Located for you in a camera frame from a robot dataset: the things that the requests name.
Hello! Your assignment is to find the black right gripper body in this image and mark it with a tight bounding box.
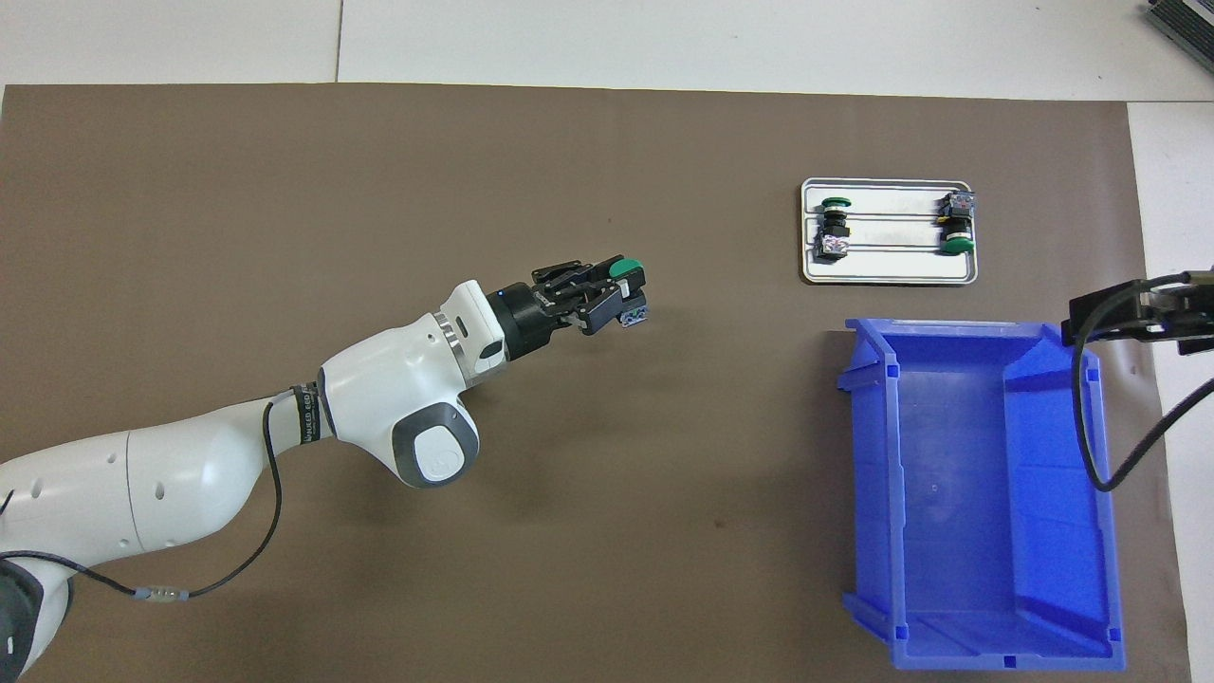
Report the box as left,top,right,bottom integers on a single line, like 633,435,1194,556
1143,268,1214,357

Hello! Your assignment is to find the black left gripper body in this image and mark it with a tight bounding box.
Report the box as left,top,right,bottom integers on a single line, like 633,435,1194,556
495,283,579,361

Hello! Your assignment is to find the green push button switch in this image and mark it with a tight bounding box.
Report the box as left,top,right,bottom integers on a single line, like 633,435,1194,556
818,196,853,260
607,254,652,329
939,190,978,257

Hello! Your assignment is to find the blue plastic storage bin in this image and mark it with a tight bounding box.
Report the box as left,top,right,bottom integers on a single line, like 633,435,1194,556
837,318,1127,672

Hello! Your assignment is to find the brown table mat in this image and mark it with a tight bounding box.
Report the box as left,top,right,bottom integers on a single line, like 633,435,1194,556
0,83,1192,683

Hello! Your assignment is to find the grey metal tray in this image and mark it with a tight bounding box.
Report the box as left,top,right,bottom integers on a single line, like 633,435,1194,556
801,178,978,286

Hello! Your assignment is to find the grey ribbed device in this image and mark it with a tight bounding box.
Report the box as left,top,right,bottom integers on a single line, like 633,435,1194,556
1145,0,1214,58

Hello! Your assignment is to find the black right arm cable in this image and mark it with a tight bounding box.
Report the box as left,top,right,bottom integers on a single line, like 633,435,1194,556
1072,273,1214,492

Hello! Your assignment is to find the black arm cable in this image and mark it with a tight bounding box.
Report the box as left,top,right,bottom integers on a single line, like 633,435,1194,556
1072,273,1214,492
0,398,285,604

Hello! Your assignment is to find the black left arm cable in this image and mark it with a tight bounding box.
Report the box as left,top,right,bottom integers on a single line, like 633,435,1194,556
0,398,285,604

